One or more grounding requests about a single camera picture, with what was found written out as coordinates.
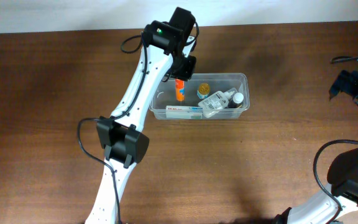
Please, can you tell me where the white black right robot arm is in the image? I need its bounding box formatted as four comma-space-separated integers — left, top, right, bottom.
273, 56, 358, 224

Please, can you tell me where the white spray bottle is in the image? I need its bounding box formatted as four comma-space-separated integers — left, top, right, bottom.
198, 88, 237, 118

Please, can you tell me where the small jar gold lid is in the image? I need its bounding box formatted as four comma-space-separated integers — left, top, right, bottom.
197, 83, 211, 100

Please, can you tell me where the orange tube white cap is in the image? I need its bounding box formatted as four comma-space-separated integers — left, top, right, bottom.
175, 79, 185, 101

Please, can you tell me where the dark bottle white cap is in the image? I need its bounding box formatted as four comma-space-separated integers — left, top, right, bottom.
227, 92, 244, 108

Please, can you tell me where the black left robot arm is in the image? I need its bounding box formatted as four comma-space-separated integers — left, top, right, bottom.
85, 7, 198, 223

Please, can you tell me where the clear plastic container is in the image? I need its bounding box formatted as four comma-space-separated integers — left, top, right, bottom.
150, 73, 250, 119

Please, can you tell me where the white green medicine box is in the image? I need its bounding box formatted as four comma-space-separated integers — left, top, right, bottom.
165, 106, 203, 119

